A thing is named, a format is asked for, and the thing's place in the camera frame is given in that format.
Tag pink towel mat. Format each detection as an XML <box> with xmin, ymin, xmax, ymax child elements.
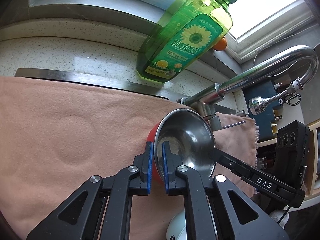
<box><xmin>0</xmin><ymin>76</ymin><xmax>259</xmax><ymax>240</ymax></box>

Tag red steel-lined small bowl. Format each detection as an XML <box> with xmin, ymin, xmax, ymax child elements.
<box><xmin>147</xmin><ymin>108</ymin><xmax>215</xmax><ymax>183</ymax></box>

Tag chrome kitchen faucet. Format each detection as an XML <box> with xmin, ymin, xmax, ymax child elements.
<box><xmin>180</xmin><ymin>45</ymin><xmax>319</xmax><ymax>131</ymax></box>

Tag orange tangerine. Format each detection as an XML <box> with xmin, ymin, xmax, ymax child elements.
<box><xmin>212</xmin><ymin>37</ymin><xmax>227</xmax><ymax>51</ymax></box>

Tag black scissors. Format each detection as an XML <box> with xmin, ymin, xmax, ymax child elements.
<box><xmin>285</xmin><ymin>93</ymin><xmax>302</xmax><ymax>106</ymax></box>

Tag white gloved right hand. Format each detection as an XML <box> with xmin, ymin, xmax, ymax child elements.
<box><xmin>269</xmin><ymin>210</ymin><xmax>289</xmax><ymax>229</ymax></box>

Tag green dish soap bottle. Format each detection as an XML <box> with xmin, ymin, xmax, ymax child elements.
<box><xmin>136</xmin><ymin>0</ymin><xmax>237</xmax><ymax>83</ymax></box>

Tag wooden shelf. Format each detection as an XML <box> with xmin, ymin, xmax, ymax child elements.
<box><xmin>257</xmin><ymin>125</ymin><xmax>319</xmax><ymax>200</ymax></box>

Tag pale green ceramic bowl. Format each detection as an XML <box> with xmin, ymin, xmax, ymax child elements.
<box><xmin>166</xmin><ymin>211</ymin><xmax>187</xmax><ymax>240</ymax></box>

